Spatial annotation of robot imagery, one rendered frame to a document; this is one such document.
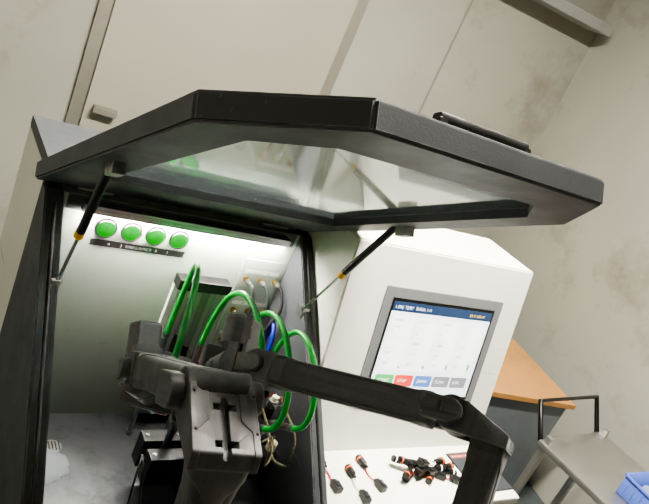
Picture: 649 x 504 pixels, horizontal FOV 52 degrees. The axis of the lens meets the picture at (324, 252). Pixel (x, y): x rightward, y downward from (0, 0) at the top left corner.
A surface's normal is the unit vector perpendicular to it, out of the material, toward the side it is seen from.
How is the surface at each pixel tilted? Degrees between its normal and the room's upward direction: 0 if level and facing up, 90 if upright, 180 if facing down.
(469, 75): 90
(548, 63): 90
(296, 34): 90
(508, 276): 76
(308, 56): 90
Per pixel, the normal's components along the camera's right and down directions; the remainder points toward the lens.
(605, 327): -0.87, -0.22
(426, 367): 0.53, 0.28
